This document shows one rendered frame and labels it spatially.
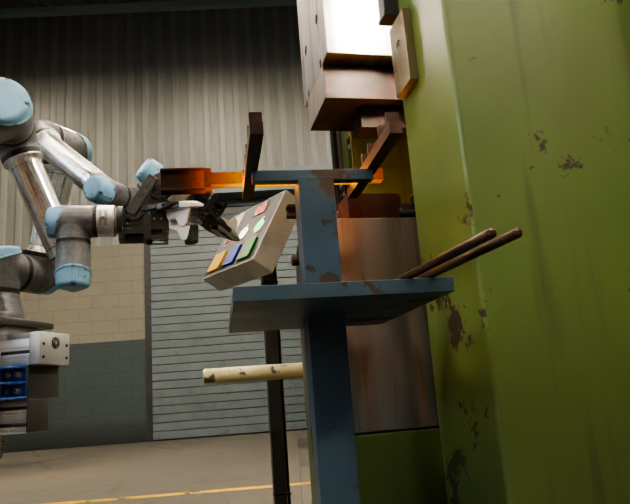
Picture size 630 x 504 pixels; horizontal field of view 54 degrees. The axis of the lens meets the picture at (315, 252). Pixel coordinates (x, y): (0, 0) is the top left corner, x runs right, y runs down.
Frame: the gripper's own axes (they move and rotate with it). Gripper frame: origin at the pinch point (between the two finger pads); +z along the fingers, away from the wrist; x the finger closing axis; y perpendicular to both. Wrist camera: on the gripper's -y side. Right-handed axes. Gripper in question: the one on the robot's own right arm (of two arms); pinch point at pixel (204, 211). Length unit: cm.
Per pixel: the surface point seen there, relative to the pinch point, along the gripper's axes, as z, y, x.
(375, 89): 44, -30, 8
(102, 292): -127, -126, -839
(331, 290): 14, 31, 67
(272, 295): 6, 32, 66
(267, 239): 20.5, -2.5, -39.0
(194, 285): 12, -127, -811
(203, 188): -1.2, 6.1, 34.7
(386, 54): 46, -37, 12
